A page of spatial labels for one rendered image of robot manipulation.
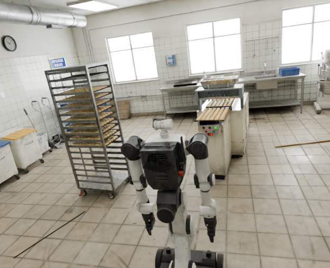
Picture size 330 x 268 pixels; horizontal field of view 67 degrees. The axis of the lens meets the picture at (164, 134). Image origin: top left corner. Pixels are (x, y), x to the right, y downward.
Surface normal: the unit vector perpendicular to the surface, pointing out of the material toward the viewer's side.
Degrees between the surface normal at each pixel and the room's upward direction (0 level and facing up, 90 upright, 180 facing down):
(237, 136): 90
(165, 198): 45
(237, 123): 90
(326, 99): 90
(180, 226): 86
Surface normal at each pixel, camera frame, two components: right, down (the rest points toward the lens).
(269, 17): -0.24, 0.35
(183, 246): -0.27, -0.16
